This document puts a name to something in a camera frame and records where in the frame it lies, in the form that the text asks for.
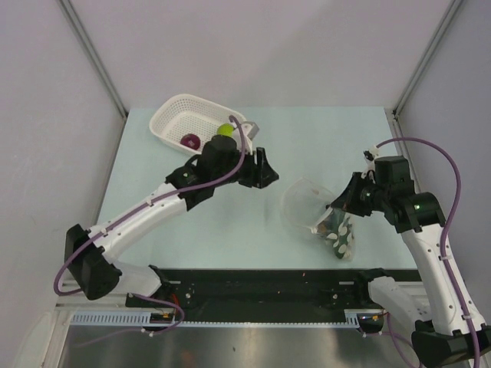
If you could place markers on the white perforated plastic basket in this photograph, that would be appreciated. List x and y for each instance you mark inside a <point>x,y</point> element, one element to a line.
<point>186,114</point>

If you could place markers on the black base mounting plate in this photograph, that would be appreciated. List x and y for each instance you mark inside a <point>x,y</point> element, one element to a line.
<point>278,295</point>

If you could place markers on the white slotted cable duct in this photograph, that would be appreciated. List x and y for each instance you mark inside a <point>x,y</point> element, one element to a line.
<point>92,318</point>

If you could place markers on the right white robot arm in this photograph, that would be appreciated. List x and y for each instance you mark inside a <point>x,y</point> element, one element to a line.
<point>452,330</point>

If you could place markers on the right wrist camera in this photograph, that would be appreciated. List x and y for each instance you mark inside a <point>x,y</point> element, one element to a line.
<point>387,172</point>

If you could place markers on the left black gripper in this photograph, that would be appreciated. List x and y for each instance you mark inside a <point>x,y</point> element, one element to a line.
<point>254,179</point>

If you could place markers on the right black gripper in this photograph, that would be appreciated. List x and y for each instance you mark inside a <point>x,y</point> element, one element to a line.
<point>347,200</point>

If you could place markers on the aluminium frame post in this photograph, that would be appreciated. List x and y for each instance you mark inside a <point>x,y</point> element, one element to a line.
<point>87,46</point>
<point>430,51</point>

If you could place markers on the green fake fruit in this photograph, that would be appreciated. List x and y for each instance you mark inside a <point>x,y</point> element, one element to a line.
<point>226,129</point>

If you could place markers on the dark fake grape bunch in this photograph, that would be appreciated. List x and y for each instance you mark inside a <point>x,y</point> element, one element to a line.
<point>323,232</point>

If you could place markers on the right aluminium frame post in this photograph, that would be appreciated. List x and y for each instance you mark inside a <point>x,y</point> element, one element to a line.
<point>430,51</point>

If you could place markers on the left aluminium frame post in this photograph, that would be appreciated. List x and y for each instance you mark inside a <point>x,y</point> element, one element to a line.
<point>87,46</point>

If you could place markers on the purple fake fruit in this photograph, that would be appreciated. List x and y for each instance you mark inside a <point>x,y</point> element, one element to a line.
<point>191,141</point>

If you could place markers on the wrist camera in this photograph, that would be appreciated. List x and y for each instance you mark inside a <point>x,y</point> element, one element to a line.
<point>221,154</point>
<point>387,172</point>

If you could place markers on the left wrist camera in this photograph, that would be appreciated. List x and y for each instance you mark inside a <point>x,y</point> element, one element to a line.
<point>221,154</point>

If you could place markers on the polka dot zip bag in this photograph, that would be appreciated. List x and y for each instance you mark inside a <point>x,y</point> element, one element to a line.
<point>305,205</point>

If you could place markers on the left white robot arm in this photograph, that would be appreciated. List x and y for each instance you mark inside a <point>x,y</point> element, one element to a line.
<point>92,255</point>

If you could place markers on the dark green fake cucumber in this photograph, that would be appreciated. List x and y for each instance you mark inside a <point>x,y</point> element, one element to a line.
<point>340,236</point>

